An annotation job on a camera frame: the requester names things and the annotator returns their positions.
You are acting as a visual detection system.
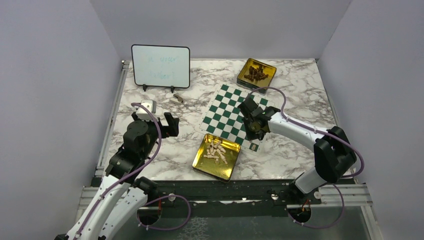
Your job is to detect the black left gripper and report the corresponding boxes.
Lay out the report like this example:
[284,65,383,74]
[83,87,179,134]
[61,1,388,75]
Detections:
[133,111,180,160]

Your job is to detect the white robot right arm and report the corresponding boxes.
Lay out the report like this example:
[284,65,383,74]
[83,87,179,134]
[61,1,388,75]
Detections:
[237,98,357,204]

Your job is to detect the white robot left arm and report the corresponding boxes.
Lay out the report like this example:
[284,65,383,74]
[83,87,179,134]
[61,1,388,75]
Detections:
[56,112,180,240]

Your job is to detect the green white chess board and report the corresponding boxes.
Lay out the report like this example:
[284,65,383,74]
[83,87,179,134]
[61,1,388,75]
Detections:
[196,84,262,155]

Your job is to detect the gold tin dark pieces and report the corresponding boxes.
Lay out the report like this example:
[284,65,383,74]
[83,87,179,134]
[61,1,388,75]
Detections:
[236,58,277,95]

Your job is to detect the pile of dark chess pieces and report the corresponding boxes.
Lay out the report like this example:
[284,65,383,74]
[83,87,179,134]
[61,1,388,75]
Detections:
[244,65,269,81]

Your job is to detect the gold tin white pieces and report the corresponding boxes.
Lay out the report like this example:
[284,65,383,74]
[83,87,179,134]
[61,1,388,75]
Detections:
[192,133,241,183]

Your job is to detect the small tan clip object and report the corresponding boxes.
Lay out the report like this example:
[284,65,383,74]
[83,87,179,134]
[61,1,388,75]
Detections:
[170,94,184,104]

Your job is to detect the small whiteboard on stand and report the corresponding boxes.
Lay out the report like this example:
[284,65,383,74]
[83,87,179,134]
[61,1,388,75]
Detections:
[131,44,191,91]

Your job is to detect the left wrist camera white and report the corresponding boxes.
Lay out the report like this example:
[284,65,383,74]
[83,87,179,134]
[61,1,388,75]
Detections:
[135,99,157,121]

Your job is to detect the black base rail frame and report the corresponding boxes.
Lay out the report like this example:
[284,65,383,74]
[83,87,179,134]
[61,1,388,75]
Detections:
[130,179,373,220]

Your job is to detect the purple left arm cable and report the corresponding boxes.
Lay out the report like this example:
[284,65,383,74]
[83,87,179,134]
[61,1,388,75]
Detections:
[71,101,163,240]

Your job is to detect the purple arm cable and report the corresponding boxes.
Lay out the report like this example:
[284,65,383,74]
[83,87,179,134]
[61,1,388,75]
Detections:
[250,86,365,230]
[71,101,163,240]

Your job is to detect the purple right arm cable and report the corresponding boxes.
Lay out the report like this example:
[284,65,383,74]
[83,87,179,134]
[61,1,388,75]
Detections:
[250,86,365,230]

